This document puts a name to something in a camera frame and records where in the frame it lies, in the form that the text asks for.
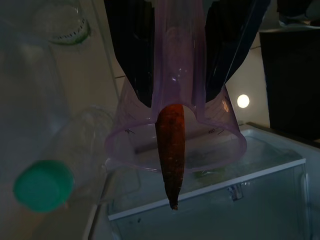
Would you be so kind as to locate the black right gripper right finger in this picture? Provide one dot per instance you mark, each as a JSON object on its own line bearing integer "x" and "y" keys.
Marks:
{"x": 225, "y": 50}

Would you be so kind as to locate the clear bottle green cap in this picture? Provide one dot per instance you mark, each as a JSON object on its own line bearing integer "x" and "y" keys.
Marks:
{"x": 67, "y": 35}
{"x": 42, "y": 185}

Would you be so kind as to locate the clear fridge crisper drawer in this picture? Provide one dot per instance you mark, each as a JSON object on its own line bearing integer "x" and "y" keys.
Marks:
{"x": 262, "y": 162}

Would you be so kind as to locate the clear purple measuring jug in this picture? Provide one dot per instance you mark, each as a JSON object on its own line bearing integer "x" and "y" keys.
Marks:
{"x": 130, "y": 140}

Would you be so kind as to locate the white lined fridge door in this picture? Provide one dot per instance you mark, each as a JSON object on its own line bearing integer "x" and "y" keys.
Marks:
{"x": 106, "y": 65}

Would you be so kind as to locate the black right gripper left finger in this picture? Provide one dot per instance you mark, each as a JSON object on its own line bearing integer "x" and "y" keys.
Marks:
{"x": 135, "y": 50}

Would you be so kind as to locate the orange carrot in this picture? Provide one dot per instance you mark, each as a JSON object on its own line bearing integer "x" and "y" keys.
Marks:
{"x": 171, "y": 150}

